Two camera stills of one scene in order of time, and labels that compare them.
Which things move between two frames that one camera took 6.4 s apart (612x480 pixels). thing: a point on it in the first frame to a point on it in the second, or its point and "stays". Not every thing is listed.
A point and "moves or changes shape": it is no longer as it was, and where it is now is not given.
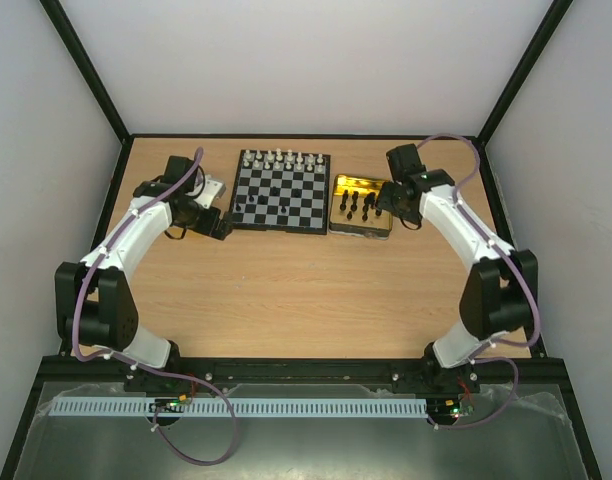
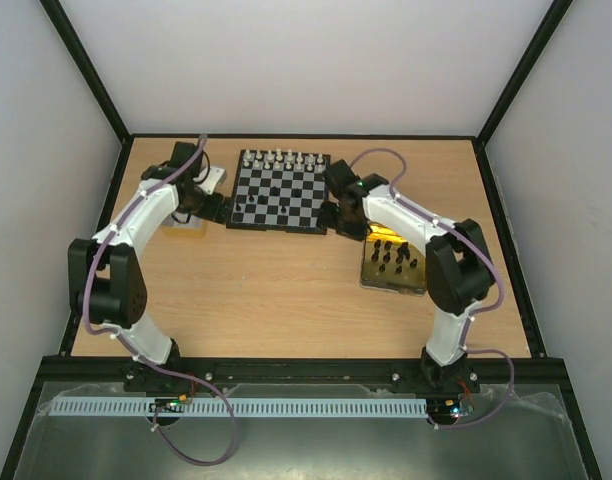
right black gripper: [383, 198] to [329, 216]
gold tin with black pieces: [354, 211] moves or changes shape
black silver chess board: [282, 192] stays
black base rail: [112, 373] stays
